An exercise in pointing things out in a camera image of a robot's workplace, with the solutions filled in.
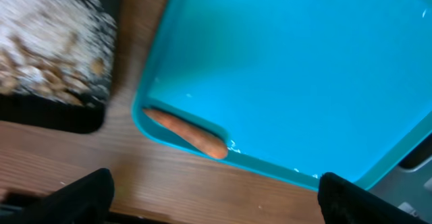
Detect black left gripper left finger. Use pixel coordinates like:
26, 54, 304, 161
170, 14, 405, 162
1, 168, 115, 224

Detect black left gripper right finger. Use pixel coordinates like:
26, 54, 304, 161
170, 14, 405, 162
317, 172, 426, 224

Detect orange carrot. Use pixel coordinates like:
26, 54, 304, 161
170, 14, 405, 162
143, 109, 228, 159

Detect grey dishwasher rack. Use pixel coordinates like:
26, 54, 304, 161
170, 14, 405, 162
370, 136, 432, 223

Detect teal plastic tray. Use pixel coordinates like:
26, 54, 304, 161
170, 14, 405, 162
131, 0, 431, 190

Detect rice and food scraps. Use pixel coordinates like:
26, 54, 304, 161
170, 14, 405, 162
1, 0, 117, 108

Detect black rectangular tray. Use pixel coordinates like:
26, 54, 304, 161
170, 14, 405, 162
1, 0, 122, 134

